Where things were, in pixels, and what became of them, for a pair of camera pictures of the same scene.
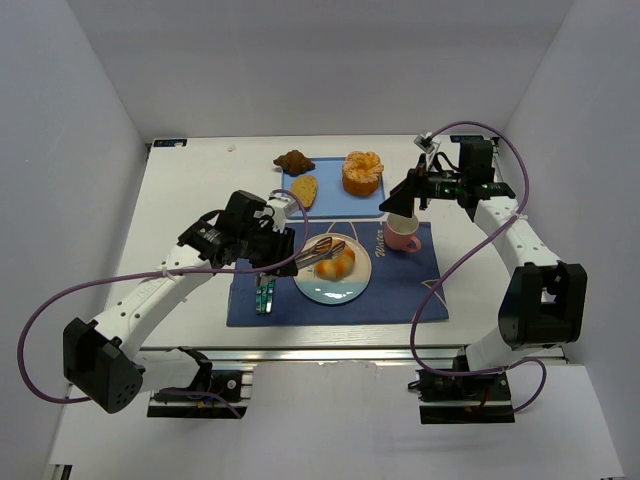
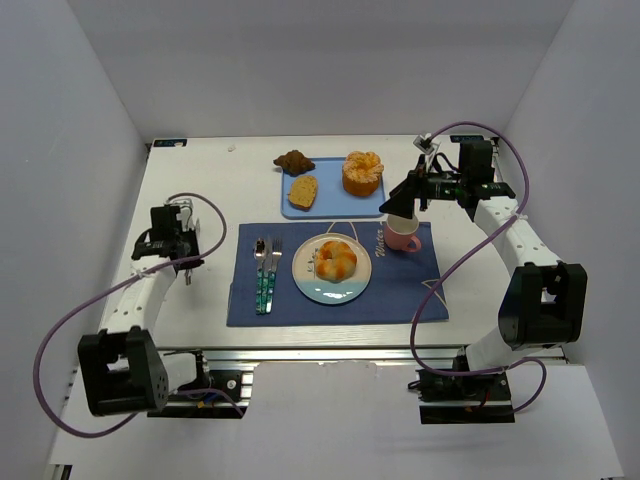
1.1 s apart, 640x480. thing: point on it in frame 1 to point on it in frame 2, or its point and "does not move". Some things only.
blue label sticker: [170, 143] does not move
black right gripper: [422, 185] does not move
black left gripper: [282, 251] to [186, 262]
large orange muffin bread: [361, 173] does not move
